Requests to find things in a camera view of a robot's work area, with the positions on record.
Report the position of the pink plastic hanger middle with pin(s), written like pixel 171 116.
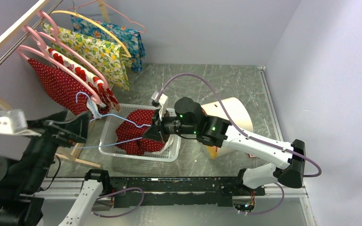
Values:
pixel 66 49

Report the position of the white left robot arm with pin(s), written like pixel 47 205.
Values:
pixel 21 179

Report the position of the red polka dot skirt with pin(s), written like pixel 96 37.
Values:
pixel 129 134
pixel 61 87

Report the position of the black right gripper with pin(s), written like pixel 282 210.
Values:
pixel 154 133

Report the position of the blue floral skirt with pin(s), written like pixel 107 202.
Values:
pixel 131 38

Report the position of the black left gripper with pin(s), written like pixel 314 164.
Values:
pixel 79 124

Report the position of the yellow lemon print skirt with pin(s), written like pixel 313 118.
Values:
pixel 106 56

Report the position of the white plastic basket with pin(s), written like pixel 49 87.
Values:
pixel 108 139

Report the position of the wooden clothes rack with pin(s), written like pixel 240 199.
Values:
pixel 63 153

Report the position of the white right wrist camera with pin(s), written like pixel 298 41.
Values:
pixel 160 103

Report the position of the yellow wooden hanger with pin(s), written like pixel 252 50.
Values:
pixel 127 53

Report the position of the white cylindrical bin orange lid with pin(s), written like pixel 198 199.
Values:
pixel 238 113

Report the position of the pink plastic hanger front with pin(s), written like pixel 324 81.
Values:
pixel 42 52

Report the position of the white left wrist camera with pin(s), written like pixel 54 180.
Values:
pixel 13 123

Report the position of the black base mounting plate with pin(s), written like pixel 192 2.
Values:
pixel 131 191

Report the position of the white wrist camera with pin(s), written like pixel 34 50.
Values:
pixel 160 103
pixel 13 123

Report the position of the red polka dot hanging skirt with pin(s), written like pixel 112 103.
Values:
pixel 61 87

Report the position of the pink plastic hanger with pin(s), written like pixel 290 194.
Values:
pixel 42 52
pixel 66 49
pixel 48 21

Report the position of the pink plastic hanger back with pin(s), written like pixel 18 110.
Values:
pixel 48 21

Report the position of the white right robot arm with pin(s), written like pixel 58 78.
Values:
pixel 285 160

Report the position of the white red flower skirt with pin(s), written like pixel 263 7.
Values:
pixel 94 81

